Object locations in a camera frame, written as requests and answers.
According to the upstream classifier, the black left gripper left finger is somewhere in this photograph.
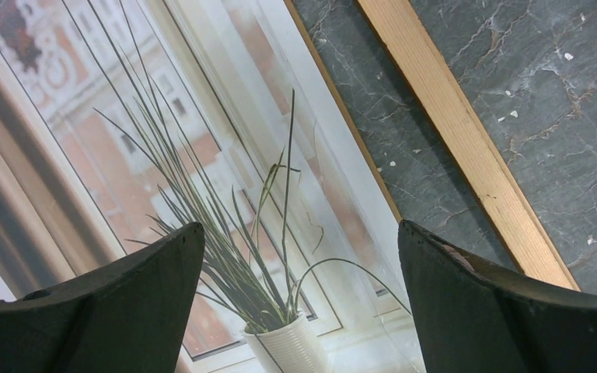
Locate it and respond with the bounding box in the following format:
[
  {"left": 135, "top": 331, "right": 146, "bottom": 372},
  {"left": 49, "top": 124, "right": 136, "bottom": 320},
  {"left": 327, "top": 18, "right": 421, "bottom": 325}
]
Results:
[{"left": 0, "top": 222, "right": 205, "bottom": 372}]

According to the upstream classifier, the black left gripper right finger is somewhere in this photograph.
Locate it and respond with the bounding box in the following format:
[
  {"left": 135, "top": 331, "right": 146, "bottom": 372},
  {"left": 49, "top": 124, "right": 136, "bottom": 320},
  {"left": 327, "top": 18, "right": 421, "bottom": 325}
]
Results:
[{"left": 397, "top": 220, "right": 597, "bottom": 372}]

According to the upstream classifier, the plant window photo print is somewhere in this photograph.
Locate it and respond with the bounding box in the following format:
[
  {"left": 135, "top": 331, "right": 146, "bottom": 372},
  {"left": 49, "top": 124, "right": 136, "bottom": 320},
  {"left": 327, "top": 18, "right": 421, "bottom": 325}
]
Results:
[{"left": 0, "top": 1, "right": 424, "bottom": 372}]

